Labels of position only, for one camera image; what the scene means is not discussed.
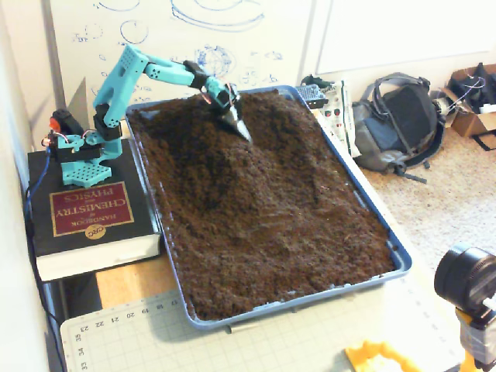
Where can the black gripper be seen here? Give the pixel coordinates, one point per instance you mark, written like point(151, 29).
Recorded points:
point(233, 116)

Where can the brown soil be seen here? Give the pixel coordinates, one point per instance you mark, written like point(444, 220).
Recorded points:
point(271, 213)

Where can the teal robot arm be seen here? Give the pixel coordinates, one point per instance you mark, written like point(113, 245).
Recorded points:
point(124, 77)

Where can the black perforated box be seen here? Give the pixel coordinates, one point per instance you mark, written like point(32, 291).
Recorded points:
point(312, 93)

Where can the whiteboard with blue sketches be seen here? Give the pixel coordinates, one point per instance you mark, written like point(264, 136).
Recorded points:
point(174, 23)

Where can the grey black backpack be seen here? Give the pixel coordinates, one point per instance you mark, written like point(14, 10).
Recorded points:
point(403, 116)

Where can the black chemistry physics handbook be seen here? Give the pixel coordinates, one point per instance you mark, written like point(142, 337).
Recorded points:
point(93, 209)

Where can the blue plastic tray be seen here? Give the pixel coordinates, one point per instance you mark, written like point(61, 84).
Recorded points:
point(232, 317)

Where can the grey metal tube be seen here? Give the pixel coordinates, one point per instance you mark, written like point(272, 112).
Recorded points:
point(242, 328)

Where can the pale grid cutting mat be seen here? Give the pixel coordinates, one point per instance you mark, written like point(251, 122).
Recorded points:
point(232, 348)

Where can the cardboard box with clutter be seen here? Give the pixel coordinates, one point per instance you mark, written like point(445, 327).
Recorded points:
point(470, 124)

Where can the yellow plastic frame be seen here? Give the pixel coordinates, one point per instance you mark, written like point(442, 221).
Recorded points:
point(372, 358)

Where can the black camera lens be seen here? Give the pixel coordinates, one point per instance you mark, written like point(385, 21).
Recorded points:
point(461, 279)

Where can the yellow taped camera mount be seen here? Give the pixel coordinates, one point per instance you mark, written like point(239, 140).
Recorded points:
point(474, 341)

